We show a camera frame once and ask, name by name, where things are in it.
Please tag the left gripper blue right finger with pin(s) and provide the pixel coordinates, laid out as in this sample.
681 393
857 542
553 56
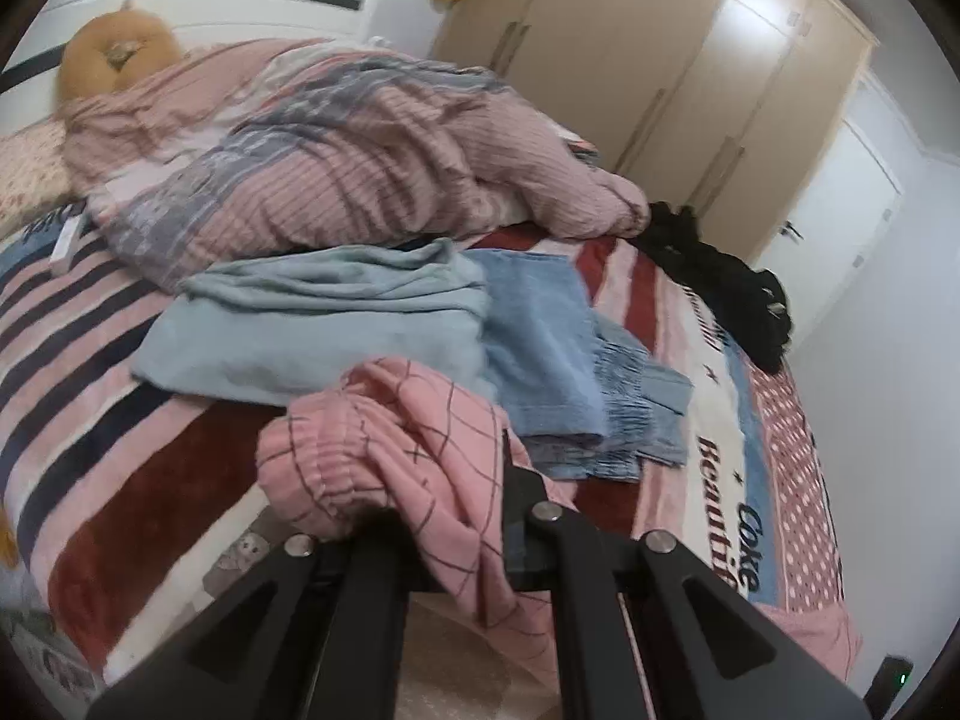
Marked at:
644 629

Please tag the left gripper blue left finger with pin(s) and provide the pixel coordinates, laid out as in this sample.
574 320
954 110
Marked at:
315 630

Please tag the pink checked pants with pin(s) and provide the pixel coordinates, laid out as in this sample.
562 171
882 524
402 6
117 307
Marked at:
394 434

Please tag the white bedroom door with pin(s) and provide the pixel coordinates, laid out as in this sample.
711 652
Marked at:
842 212

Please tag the patterned fleece bed blanket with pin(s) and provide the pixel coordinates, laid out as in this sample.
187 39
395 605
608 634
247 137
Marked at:
121 497

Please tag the blue denim garment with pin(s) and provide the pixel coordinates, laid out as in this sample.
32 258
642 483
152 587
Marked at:
581 392

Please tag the light teal folded garment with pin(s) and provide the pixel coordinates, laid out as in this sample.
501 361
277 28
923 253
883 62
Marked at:
267 331

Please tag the black garment pile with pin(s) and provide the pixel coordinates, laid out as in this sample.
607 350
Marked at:
749 304

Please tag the pink striped duvet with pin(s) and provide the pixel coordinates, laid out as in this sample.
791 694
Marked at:
275 147

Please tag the beige wooden wardrobe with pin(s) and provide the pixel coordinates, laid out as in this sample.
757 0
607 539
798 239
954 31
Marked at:
726 106

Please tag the orange plush toy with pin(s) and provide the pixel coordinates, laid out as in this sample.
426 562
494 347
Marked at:
114 51

